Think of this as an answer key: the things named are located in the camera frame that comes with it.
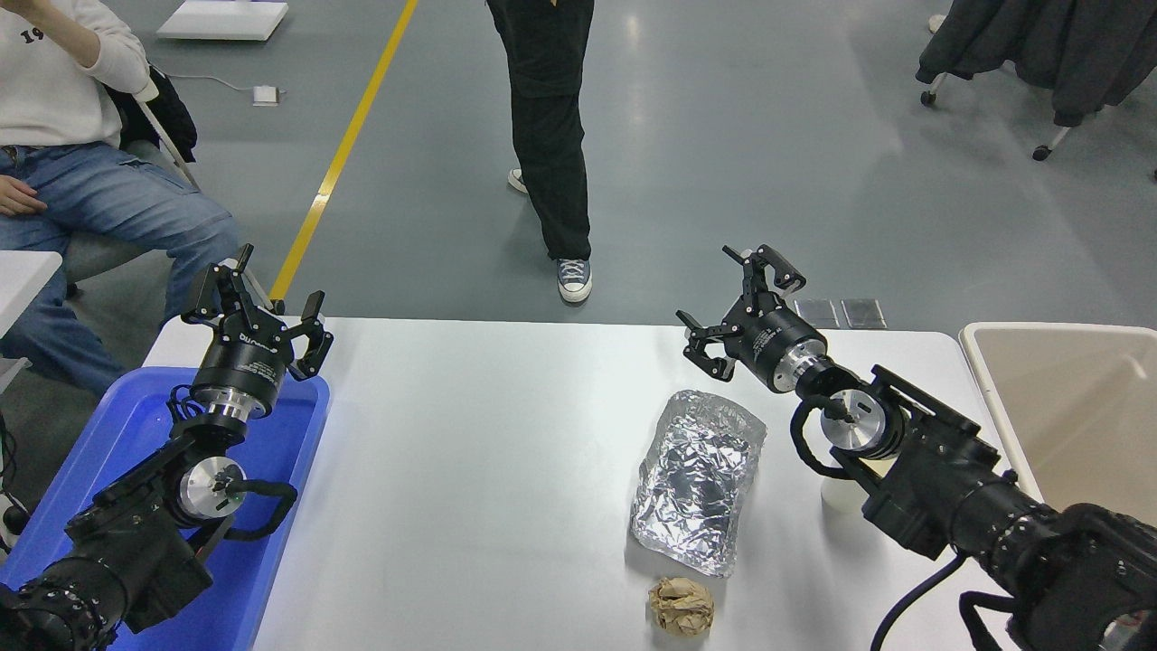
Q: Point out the crumpled tan paper ball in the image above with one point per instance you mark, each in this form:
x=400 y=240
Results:
x=681 y=606

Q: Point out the person's forearm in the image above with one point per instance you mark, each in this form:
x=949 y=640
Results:
x=99 y=54

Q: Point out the white flat board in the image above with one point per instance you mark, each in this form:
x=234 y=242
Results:
x=221 y=20

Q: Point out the silver foil tray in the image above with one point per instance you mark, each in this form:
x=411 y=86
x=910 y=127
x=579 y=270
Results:
x=696 y=488

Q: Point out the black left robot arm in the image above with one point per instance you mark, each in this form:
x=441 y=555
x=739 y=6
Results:
x=136 y=542

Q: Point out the person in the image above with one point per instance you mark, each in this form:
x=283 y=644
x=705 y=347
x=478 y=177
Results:
x=90 y=199
x=551 y=136

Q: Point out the person's hand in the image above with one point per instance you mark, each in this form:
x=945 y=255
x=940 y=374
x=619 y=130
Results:
x=18 y=197

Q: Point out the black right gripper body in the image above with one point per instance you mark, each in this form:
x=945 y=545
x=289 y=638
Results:
x=777 y=344

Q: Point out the black bag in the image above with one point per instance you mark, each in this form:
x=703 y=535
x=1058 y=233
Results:
x=172 y=117

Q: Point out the large pale bin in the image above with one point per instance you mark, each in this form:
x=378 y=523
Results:
x=1076 y=407

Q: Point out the blue plastic tray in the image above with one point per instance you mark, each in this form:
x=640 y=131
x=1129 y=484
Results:
x=280 y=506

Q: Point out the white power adapter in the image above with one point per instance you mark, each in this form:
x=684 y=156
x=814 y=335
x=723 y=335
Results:
x=265 y=95

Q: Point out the dark grey jacket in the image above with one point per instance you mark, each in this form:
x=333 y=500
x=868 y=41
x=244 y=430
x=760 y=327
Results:
x=1039 y=45

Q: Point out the wheeled chair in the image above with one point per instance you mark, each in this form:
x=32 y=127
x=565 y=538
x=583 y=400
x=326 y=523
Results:
x=1041 y=153

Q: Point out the white paper cup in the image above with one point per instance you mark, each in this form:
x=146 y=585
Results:
x=841 y=495

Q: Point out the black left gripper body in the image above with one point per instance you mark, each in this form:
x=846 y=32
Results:
x=242 y=366

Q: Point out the metal floor plate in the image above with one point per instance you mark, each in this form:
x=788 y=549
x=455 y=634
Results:
x=816 y=313
x=863 y=313

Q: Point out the white side table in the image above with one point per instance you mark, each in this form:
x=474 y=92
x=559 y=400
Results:
x=23 y=285

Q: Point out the white folding chair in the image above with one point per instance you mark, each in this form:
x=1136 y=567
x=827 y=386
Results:
x=108 y=258

